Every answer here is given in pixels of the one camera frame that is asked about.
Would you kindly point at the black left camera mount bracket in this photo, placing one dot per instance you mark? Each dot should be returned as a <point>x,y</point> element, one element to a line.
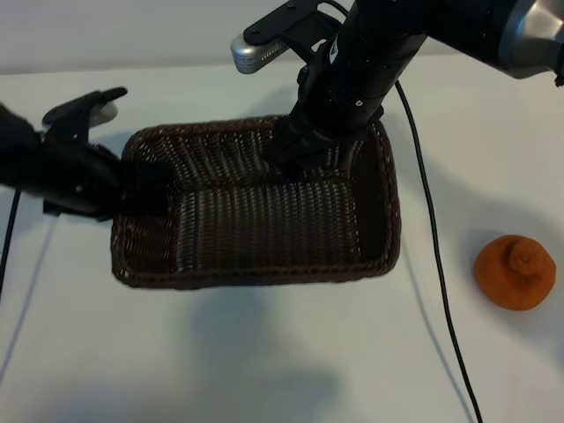
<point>75,110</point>

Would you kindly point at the dark brown wicker basket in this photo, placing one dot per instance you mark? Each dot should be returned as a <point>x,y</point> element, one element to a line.
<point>264,229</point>

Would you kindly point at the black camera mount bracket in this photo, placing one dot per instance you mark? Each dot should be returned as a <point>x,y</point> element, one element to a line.
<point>299,22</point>
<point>75,110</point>

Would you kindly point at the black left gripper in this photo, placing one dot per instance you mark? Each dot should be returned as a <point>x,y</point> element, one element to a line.
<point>79,180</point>

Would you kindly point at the orange fruit with knob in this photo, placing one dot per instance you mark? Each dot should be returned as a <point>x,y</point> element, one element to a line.
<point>513,282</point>

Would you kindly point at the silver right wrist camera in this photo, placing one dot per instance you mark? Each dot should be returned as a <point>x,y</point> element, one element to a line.
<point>251,50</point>

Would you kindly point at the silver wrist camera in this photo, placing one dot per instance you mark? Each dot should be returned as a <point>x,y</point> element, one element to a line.
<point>251,50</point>
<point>106,112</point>

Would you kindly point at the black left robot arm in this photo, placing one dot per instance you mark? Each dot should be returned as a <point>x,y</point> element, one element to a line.
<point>15,150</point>

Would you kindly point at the black right camera mount bracket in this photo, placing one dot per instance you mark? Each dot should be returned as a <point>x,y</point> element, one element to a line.
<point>299,22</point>

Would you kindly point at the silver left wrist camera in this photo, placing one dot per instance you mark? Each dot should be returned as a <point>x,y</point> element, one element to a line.
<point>106,112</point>

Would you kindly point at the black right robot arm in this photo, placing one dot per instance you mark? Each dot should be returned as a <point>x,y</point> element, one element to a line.
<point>440,26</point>

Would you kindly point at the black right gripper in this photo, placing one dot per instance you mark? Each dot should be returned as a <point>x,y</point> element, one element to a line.
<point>343,119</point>

